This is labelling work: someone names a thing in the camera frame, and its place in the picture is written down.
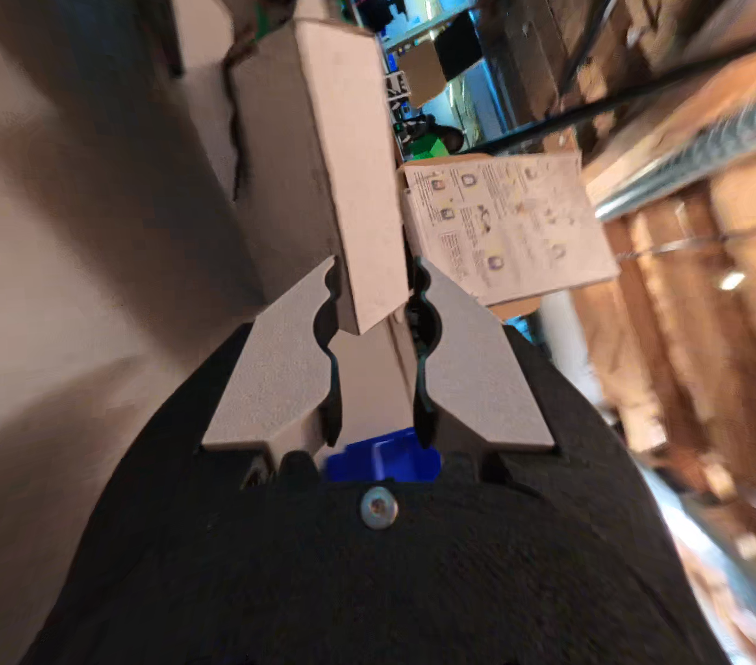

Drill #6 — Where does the black monitor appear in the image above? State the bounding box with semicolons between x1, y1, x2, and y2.
434;11;486;83

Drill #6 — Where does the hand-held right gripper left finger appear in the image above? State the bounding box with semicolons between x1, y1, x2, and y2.
201;257;343;463

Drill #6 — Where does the grey desk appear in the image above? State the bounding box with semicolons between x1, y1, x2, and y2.
0;0;267;665

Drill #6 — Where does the brown cardboard box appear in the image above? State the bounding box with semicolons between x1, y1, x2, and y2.
398;44;450;109

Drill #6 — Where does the printed instruction sheet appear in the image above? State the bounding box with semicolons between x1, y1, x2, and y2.
402;153;621;307

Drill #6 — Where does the white cardboard mailer box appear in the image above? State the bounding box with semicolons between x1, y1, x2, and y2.
227;17;412;336

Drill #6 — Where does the metal air duct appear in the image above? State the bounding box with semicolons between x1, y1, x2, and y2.
593;110;756;223

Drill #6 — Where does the black pole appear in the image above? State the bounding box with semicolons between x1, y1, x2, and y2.
467;48;756;155

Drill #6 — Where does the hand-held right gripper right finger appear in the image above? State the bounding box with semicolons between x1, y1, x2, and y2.
413;258;557;459

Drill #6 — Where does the blue plastic bin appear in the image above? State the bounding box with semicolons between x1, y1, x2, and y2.
325;428;443;484

